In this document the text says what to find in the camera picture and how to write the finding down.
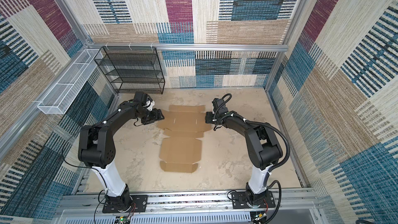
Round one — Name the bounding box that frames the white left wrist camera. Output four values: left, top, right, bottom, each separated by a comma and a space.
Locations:
133, 91, 155, 111

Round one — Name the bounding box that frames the white wire mesh basket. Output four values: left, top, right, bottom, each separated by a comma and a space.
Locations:
37, 49, 99, 115

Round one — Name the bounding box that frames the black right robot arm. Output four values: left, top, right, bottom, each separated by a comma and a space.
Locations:
205, 111, 283, 207

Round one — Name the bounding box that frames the black wire mesh shelf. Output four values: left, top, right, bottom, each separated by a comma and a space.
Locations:
94, 46, 165, 94

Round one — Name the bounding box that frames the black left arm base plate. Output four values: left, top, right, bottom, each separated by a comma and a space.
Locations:
102, 195, 148, 214

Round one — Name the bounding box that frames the brown cardboard box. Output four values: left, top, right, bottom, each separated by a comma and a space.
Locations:
158, 105, 211, 173

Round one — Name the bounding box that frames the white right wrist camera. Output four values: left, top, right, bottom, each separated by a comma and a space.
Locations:
212, 98, 225, 114

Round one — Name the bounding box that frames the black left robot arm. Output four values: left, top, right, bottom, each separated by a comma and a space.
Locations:
78, 97, 164, 213

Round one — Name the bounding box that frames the aluminium front mounting rail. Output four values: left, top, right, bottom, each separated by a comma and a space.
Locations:
52, 188, 327, 224

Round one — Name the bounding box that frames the black corrugated cable conduit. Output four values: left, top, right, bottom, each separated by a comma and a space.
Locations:
212, 93, 291, 222

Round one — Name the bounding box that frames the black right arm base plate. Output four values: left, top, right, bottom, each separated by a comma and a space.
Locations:
227, 190, 276, 209

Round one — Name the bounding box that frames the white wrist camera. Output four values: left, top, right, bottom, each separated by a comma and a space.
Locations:
212, 98, 225, 114
133, 91, 155, 111

